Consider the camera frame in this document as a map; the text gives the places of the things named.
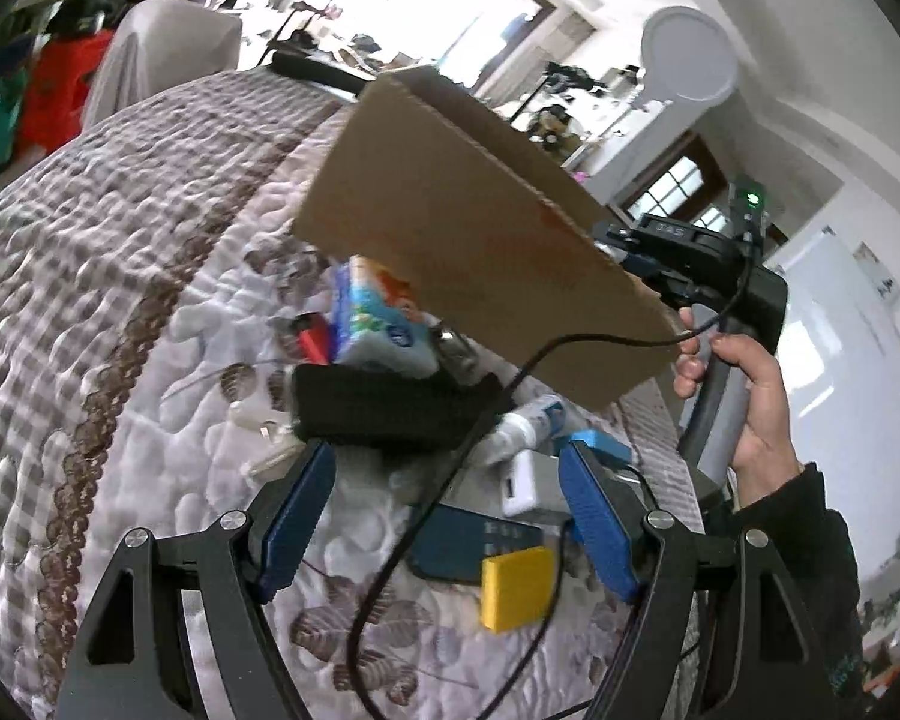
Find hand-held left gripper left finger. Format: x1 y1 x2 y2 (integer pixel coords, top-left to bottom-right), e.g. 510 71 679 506
54 439 338 720

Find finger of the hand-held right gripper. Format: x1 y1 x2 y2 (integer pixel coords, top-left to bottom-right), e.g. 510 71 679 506
621 251 695 310

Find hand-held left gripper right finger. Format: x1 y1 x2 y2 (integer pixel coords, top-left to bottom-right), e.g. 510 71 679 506
557 441 833 720

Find bright blue object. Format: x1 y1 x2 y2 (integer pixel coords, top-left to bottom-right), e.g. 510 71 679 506
566 429 636 467

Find white charger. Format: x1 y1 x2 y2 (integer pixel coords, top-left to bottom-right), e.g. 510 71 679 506
501 450 572 520

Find yellow block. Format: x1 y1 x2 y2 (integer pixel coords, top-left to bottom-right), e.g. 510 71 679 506
480 544 559 634

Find dark blue box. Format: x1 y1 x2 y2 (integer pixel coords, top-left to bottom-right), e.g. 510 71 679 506
407 502 546 586

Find black textured case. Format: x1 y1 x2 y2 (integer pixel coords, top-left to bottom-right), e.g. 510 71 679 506
291 362 512 456

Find brown cardboard box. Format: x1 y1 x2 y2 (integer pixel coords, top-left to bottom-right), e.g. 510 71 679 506
291 66 691 413

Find blue white tissue packet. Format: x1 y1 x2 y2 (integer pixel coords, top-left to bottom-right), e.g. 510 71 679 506
330 255 443 381

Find person's right forearm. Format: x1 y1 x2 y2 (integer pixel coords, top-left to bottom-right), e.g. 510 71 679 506
709 463 875 720

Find person's right hand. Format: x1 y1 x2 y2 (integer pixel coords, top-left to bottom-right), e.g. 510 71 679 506
673 309 805 509

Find wooden door with windows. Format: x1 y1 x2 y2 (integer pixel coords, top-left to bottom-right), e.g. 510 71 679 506
617 130 726 220

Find white tube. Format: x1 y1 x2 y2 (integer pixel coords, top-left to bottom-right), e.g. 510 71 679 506
486 394 572 467

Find red lighter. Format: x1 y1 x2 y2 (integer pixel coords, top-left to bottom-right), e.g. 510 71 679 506
295 313 336 366

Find silver metal clip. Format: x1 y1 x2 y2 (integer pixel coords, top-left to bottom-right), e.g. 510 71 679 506
433 321 479 385

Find large brown framed window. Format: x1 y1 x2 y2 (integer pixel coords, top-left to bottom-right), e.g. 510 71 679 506
328 0 557 92

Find black flat board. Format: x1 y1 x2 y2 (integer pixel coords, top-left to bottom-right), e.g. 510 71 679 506
268 49 366 104

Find white covered chair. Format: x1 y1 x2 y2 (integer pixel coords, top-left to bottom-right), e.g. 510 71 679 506
81 0 244 130

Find red plastic stool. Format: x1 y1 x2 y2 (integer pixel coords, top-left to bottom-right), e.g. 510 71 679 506
17 28 115 152

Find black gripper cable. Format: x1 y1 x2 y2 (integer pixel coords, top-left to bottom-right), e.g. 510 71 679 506
345 236 758 720

